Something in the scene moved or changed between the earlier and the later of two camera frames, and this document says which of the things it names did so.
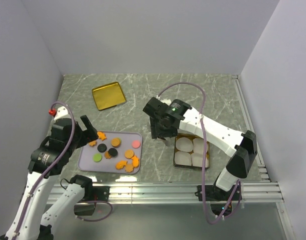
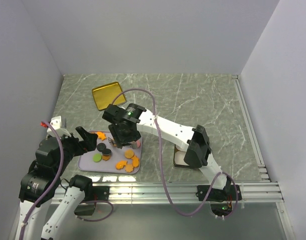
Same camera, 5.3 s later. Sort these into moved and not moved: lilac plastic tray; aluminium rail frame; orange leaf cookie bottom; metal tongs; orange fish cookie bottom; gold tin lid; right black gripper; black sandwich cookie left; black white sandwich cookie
Moved: right black gripper; black white sandwich cookie; metal tongs
Not moved: black sandwich cookie left; lilac plastic tray; aluminium rail frame; orange fish cookie bottom; orange leaf cookie bottom; gold tin lid
